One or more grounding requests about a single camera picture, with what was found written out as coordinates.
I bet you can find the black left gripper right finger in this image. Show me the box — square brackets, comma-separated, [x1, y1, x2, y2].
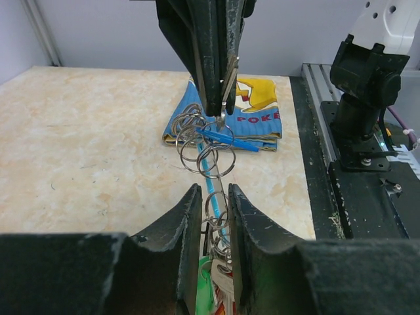
[228, 184, 419, 314]

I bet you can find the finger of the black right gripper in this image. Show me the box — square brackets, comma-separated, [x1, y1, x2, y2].
[156, 1, 220, 116]
[216, 1, 256, 115]

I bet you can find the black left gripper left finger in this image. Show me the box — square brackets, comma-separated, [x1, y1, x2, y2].
[1, 184, 202, 314]

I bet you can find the blue key tag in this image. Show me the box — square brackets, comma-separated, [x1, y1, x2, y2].
[196, 127, 259, 152]

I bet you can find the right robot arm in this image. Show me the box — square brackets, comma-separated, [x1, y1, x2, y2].
[156, 1, 419, 128]

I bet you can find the green key tag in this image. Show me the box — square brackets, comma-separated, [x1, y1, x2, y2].
[196, 256, 215, 315]

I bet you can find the blue yellow booklet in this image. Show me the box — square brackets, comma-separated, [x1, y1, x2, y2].
[162, 77, 283, 152]

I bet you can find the aluminium corner rail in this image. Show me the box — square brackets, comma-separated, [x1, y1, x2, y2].
[21, 0, 64, 67]

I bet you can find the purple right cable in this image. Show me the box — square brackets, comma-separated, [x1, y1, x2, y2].
[387, 104, 420, 148]

